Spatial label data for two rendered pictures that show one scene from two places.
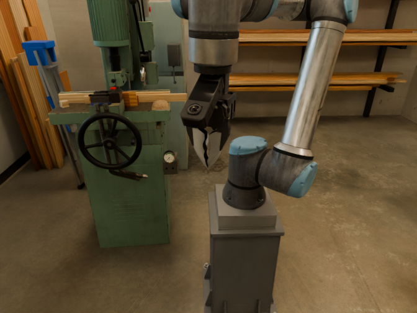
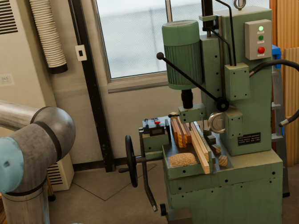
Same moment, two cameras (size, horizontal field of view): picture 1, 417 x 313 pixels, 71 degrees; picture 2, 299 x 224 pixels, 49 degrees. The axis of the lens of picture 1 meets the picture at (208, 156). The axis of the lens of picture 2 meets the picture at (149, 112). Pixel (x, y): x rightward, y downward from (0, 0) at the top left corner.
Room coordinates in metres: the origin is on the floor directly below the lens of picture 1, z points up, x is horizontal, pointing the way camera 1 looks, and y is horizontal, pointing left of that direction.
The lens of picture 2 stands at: (1.48, -1.11, 1.73)
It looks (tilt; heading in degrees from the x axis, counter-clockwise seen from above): 22 degrees down; 94
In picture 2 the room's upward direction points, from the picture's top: 9 degrees counter-clockwise
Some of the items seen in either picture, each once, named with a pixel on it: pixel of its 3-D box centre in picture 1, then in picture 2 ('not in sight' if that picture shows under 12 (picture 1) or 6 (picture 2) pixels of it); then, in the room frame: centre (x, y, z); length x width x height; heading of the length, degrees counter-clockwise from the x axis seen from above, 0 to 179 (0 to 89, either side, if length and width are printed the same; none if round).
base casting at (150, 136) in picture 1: (127, 119); (215, 155); (1.69, 0.50, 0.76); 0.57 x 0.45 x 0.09; 5
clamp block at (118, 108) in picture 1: (108, 110); (155, 137); (1.37, 0.50, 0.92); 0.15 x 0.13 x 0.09; 95
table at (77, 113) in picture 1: (112, 113); (171, 142); (1.46, 0.50, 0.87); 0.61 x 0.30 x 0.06; 95
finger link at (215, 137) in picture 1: (218, 145); not in sight; (0.56, -0.02, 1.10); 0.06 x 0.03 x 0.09; 159
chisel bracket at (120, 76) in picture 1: (118, 78); (192, 114); (1.59, 0.49, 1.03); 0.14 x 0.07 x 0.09; 5
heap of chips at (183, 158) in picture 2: (159, 103); (181, 157); (1.50, 0.26, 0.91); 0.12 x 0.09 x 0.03; 5
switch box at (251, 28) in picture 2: (143, 1); (258, 39); (1.90, 0.38, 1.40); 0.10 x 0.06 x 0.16; 5
